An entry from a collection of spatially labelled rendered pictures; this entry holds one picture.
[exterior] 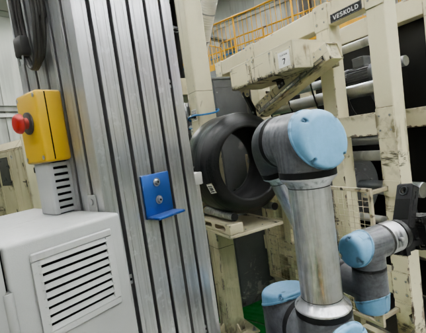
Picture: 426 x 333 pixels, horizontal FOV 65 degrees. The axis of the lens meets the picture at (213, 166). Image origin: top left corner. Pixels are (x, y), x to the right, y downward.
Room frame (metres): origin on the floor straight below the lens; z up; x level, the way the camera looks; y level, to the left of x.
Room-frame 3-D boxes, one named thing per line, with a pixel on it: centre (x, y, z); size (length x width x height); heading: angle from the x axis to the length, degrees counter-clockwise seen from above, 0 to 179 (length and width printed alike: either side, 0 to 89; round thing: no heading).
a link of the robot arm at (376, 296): (0.76, -0.32, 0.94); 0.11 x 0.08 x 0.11; 24
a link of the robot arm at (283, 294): (0.80, -0.14, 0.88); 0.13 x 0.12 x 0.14; 24
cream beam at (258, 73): (2.04, -0.44, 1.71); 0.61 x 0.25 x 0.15; 28
